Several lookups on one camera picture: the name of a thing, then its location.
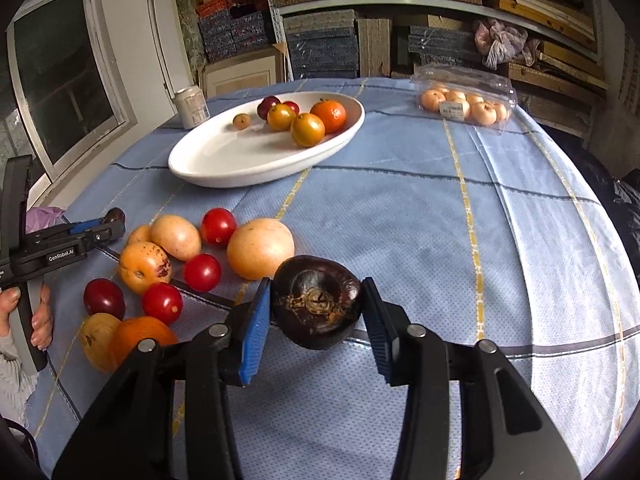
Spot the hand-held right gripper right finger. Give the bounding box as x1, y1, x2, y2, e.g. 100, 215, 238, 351
361, 276, 583, 480

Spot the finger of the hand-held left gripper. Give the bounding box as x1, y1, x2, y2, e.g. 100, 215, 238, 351
74, 223, 127, 253
39, 216, 109, 242

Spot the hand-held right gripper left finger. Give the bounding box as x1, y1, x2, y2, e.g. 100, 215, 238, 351
52, 276, 273, 480

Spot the spotted yellow apple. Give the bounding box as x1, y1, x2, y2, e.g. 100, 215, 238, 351
118, 241, 173, 296

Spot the dark red plum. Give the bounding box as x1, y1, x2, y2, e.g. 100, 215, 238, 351
83, 278, 126, 320
257, 95, 282, 121

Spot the yellow pear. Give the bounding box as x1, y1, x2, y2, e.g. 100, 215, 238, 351
80, 313, 123, 374
150, 215, 203, 262

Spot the large pale orange fruit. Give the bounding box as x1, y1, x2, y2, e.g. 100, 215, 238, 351
226, 218, 296, 281

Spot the white oval plate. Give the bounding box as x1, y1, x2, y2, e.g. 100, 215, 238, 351
168, 91, 366, 189

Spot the yellow-green orange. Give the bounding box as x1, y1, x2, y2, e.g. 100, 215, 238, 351
290, 113, 326, 148

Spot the smooth yellow orange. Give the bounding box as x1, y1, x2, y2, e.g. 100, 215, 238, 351
266, 104, 298, 132

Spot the small orange mandarin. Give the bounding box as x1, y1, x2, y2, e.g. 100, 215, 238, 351
310, 99, 348, 135

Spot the person's left forearm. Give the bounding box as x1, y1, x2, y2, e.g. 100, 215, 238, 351
0, 332, 38, 426

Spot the group of boxed peach fruits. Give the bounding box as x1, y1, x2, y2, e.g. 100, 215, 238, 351
419, 87, 511, 127

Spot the person's left hand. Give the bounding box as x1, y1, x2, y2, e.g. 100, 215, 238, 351
0, 282, 54, 352

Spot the pink cloth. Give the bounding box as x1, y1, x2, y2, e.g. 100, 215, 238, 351
25, 206, 66, 233

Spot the blue checked tablecloth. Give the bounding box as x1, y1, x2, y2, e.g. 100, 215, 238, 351
22, 77, 640, 480

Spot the white framed window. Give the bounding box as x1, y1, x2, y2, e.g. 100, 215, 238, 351
5, 0, 138, 196

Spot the silver drink can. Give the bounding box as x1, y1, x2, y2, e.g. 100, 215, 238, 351
173, 86, 210, 130

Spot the white wooden strip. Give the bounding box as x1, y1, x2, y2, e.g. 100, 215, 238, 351
146, 0, 178, 106

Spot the green marbled board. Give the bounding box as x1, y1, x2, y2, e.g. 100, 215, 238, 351
172, 0, 207, 68

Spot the stack of blue floral boxes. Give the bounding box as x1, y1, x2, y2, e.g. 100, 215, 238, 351
197, 0, 268, 63

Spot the clear plastic clamshell box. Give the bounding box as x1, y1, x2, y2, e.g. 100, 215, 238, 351
410, 67, 518, 136

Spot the black bag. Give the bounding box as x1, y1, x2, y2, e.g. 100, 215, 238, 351
545, 125, 640, 261

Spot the stack of grey blue boxes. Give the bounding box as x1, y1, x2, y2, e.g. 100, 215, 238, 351
282, 10, 360, 80

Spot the upright grey woven box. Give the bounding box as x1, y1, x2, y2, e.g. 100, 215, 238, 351
357, 17, 393, 78

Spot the stack of dark flat boxes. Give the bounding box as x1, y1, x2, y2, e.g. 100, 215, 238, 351
395, 15, 481, 78

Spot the stack of tan flat boxes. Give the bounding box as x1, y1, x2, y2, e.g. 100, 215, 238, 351
500, 40, 611, 126

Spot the white metal shelf rack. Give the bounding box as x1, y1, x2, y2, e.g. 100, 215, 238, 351
265, 0, 601, 81

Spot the pink plastic bag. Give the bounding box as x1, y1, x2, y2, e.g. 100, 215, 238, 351
472, 17, 541, 68

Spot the stack of yellow wooden boxes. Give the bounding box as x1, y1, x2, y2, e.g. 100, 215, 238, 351
492, 0, 598, 53

